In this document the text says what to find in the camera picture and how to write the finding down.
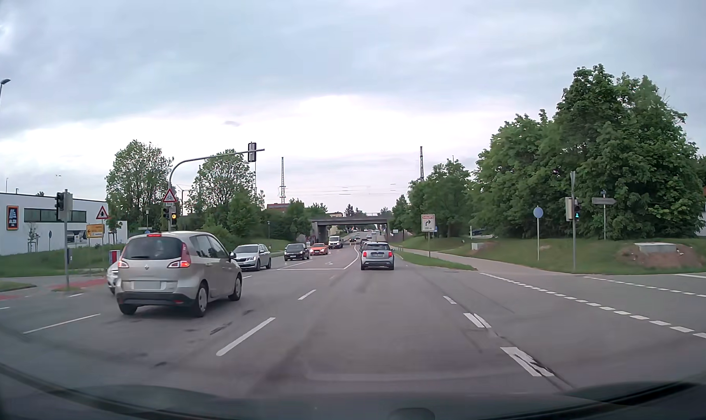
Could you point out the road markings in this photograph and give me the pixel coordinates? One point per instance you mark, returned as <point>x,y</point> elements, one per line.
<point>245,336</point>

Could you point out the black car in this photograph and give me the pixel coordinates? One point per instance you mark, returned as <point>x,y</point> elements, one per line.
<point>296,251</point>

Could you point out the round blue sign on post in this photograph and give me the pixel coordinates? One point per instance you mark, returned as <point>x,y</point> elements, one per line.
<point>538,213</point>

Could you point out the queue of distant cars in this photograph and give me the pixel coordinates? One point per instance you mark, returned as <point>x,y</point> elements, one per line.
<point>362,236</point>

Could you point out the grass verge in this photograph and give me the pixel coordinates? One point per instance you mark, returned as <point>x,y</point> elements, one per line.
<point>32,262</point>

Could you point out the large green trees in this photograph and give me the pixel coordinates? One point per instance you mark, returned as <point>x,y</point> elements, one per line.
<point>609,163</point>

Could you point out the red paved cycle path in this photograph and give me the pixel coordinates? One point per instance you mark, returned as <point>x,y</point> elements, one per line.
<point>73,284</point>

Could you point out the grey asphalt road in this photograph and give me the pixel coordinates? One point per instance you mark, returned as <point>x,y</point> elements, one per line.
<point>376,315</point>

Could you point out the arrow street sign on post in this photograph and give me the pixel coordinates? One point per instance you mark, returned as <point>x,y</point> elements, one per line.
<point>604,201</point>

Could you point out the grass bank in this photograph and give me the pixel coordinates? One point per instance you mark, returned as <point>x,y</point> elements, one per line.
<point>598,254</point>

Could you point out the beige minivan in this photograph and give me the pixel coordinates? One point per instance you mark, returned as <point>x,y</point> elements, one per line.
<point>175,269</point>

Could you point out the grey pavement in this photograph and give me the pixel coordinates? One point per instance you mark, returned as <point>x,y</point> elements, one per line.
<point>446,256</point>

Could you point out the silver estate car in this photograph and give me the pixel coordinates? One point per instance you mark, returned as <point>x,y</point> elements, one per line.
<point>252,256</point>

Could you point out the white flat-roofed building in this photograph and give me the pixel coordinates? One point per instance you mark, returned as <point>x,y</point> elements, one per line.
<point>32,224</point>

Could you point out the grey small car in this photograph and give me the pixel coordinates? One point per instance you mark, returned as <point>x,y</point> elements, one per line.
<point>377,256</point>

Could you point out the white turn arrow sign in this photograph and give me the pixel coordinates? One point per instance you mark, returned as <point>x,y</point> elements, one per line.
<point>427,223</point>

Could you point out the concrete road bridge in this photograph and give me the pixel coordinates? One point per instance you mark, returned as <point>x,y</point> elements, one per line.
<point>350,221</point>

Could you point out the lattice pylon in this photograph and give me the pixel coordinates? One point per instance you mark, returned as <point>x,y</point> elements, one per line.
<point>282,181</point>

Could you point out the traffic light with triangular sign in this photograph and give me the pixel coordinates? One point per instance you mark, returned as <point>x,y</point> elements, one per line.
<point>65,233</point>

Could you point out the red car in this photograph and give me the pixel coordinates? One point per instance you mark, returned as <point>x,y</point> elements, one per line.
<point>318,249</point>

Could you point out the white car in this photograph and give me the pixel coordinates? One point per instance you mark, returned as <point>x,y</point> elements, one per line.
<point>112,275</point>

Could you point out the grass strip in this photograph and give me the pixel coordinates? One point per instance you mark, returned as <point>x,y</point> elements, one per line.
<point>432,261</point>

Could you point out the traffic light on grey post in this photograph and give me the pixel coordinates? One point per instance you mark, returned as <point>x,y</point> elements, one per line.
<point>573,210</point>

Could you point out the white van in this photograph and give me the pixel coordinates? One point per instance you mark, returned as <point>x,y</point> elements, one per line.
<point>335,241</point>

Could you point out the tall mast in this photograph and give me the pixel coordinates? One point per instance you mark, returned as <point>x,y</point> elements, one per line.
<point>421,163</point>

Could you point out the yellow direction sign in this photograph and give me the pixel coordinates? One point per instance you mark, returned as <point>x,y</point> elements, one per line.
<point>94,230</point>

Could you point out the concrete block on earth mound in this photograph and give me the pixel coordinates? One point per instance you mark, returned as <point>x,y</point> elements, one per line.
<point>656,251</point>

